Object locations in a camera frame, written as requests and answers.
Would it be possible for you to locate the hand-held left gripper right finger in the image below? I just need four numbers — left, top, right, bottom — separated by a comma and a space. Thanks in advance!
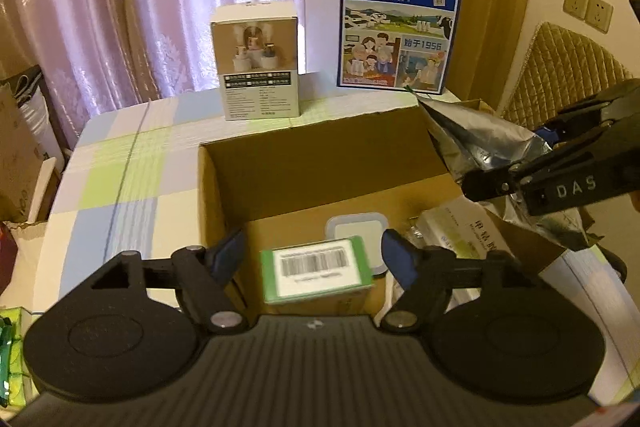
381, 229, 558, 333

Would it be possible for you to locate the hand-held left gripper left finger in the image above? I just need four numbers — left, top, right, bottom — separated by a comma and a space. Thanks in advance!
75, 229, 248, 333

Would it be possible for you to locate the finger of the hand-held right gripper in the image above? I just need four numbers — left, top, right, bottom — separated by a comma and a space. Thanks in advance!
461, 119, 640, 218
542, 78, 640, 144

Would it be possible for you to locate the clear bag of metal hooks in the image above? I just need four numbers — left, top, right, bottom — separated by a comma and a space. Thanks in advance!
397, 216, 436, 253

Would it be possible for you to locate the white square container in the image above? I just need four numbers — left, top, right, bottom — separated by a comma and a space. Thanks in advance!
325, 212, 390, 277

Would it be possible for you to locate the white medicine box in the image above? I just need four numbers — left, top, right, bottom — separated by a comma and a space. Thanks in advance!
417, 199, 518, 268

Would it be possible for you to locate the green and white carton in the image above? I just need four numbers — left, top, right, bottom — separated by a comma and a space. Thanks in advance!
259, 236, 375, 306

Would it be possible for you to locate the silver foil bag green print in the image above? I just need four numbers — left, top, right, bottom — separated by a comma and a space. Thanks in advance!
419, 99, 593, 250

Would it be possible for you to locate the brown cardboard box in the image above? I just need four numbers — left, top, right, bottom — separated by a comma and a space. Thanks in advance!
197, 99, 576, 323

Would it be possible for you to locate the quilted chair back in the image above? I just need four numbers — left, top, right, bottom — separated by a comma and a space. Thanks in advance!
500, 22, 637, 132

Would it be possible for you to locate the white product box with photo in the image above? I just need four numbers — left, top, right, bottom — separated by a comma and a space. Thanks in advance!
210, 1, 302, 122

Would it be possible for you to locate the brown paper bag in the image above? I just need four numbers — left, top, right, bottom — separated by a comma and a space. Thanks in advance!
0, 66, 67, 224

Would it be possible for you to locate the blue milk carton box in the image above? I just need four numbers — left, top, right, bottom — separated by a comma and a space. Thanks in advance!
337, 0, 467, 96

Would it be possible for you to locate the green plastic packet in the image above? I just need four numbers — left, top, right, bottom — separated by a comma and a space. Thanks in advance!
0, 306, 28, 409

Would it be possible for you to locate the beige wall socket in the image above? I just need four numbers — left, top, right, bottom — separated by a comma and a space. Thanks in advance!
562, 0, 614, 34

